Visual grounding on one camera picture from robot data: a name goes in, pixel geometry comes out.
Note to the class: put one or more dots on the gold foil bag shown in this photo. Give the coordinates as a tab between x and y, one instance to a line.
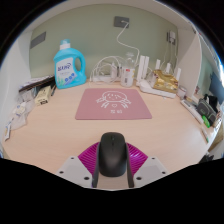
165	81

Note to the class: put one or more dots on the black pouch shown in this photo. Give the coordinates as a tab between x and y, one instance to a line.
206	110

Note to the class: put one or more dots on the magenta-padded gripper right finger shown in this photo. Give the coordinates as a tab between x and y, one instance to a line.
151	168

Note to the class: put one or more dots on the grey blank wall plate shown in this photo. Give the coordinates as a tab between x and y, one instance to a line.
38	40

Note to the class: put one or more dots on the black computer mouse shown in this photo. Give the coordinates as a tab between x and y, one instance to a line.
112	155

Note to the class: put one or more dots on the white pen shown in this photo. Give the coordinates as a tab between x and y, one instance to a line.
204	135

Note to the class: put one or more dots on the clear plastic bags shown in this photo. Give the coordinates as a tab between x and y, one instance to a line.
21	113

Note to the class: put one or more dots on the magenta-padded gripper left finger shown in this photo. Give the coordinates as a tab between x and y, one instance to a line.
71	170

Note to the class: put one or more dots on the grey wall socket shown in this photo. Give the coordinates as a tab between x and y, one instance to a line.
120	21

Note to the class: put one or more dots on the white remote control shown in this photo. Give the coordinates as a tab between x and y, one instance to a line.
191	111

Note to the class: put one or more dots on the clear plastic bottle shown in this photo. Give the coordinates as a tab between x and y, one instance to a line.
127	75

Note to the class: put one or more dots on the pink mouse pad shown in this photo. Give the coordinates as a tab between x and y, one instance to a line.
113	106

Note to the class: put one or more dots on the black monitor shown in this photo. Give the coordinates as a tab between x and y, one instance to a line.
217	88

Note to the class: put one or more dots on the small white jar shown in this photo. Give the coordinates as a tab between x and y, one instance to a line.
182	92

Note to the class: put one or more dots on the black bag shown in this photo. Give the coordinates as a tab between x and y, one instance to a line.
211	99

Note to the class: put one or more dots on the stack of books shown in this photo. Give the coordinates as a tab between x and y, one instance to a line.
36	83

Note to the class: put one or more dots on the white sachet with yellow print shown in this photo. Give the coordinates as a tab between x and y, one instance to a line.
7	131

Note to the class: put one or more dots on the blue detergent bottle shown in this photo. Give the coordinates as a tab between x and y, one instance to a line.
66	71

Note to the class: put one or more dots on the white wall charger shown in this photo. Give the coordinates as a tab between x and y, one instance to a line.
171	37

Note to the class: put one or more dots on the small yellow box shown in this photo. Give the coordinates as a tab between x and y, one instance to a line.
43	96

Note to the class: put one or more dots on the white router with antennas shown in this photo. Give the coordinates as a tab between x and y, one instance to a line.
148	88

